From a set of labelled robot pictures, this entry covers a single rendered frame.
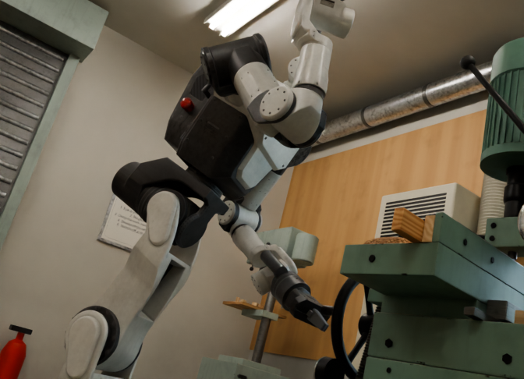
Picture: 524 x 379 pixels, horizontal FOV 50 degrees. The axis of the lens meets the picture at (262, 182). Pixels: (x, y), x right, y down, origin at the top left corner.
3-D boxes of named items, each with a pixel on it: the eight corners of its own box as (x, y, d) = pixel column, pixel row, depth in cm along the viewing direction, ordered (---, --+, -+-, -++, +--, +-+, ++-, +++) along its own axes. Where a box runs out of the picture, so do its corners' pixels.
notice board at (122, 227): (179, 269, 407) (197, 210, 422) (180, 269, 405) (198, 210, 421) (96, 239, 377) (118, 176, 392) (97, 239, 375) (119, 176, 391)
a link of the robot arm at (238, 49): (220, 70, 125) (204, 40, 134) (225, 103, 131) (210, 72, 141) (269, 57, 127) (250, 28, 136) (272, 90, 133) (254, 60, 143)
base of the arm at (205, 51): (209, 69, 126) (196, 40, 133) (216, 111, 136) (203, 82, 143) (272, 51, 129) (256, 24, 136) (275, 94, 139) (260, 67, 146)
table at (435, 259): (456, 342, 152) (459, 320, 154) (578, 356, 129) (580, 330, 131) (302, 272, 117) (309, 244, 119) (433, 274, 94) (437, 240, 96)
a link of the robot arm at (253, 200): (208, 207, 180) (249, 151, 175) (237, 219, 188) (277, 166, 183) (222, 229, 171) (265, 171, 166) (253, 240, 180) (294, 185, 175)
